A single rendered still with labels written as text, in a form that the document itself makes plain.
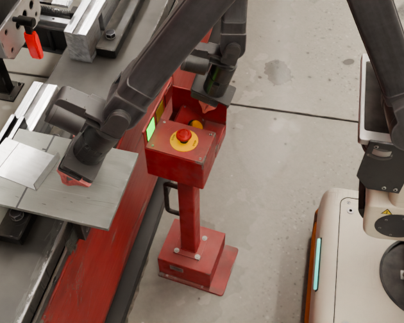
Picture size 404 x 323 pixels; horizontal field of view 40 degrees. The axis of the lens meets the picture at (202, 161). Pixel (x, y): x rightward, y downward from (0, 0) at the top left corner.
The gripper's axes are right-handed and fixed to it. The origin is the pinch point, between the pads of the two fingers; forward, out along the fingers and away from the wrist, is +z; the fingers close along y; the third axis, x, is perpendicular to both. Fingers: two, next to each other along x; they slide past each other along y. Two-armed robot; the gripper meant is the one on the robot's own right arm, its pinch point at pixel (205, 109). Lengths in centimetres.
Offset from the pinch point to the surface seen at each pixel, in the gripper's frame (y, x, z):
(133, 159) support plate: 8.9, 33.8, -18.5
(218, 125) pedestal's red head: -5.3, -3.4, 8.4
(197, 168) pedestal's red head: -4.1, 15.4, 3.6
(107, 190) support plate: 10.8, 42.2, -18.0
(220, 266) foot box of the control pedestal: -28, 5, 74
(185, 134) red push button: 2.0, 10.4, -0.5
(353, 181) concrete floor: -67, -49, 65
